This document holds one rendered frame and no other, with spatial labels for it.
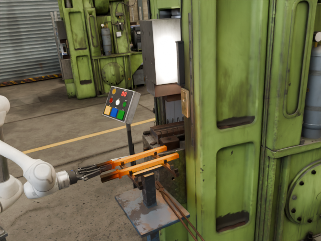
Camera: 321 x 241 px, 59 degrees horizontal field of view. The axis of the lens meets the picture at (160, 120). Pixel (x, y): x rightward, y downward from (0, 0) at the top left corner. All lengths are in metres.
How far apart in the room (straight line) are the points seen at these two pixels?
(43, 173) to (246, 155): 1.27
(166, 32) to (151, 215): 1.10
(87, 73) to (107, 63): 0.53
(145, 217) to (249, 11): 1.28
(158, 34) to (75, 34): 5.10
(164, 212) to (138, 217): 0.15
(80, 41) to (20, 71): 3.45
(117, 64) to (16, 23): 3.86
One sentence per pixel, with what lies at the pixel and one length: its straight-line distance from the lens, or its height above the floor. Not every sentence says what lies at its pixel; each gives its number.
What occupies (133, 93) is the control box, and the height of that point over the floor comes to 1.18.
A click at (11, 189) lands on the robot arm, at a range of 2.09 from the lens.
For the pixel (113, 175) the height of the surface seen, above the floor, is 1.03.
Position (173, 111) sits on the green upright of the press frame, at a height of 1.05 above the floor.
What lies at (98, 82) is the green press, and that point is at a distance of 6.93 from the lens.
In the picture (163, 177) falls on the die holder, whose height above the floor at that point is 0.73.
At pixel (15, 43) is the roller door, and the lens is 9.78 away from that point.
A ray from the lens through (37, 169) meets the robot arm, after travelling 1.37.
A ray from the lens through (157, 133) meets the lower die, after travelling 2.08.
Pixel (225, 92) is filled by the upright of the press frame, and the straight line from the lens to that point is 1.76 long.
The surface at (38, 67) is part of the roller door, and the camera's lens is 9.89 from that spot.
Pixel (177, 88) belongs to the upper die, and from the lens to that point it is 2.00.
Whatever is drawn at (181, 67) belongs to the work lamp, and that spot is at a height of 1.49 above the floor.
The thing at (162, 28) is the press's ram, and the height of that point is 1.71.
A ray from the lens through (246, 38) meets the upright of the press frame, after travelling 1.78.
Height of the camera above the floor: 1.81
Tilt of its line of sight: 21 degrees down
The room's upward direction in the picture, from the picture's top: 4 degrees counter-clockwise
